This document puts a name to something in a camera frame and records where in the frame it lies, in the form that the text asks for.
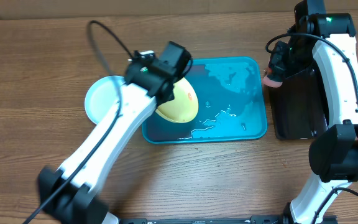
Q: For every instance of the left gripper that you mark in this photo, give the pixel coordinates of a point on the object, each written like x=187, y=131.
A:
x=173, y=97

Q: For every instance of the light blue plate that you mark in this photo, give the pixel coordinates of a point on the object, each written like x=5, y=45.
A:
x=100, y=97

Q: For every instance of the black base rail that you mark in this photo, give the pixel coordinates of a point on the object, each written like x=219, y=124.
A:
x=255, y=219

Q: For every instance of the red sponge with green scourer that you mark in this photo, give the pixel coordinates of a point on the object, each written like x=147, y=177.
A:
x=270, y=79

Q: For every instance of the black plastic tray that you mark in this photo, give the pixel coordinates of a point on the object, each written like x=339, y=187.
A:
x=298, y=111

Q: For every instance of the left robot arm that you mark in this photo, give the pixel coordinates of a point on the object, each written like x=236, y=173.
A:
x=71, y=193

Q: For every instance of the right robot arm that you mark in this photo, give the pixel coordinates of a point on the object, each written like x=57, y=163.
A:
x=332, y=156

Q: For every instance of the teal plastic tray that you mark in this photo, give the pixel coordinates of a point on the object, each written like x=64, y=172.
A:
x=231, y=105

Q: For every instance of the yellow plate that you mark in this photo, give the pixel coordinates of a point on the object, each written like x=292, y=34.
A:
x=184, y=107

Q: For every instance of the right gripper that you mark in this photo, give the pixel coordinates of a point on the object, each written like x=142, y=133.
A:
x=278, y=61

